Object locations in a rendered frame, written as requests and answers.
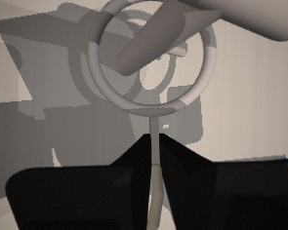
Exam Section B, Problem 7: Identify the white rounded cylinder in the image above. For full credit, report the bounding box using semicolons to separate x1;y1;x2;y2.
177;0;288;42

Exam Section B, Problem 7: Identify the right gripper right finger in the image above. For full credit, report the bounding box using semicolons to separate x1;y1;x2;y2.
159;134;288;230

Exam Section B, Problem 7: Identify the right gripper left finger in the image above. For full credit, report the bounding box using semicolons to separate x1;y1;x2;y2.
5;134;151;230

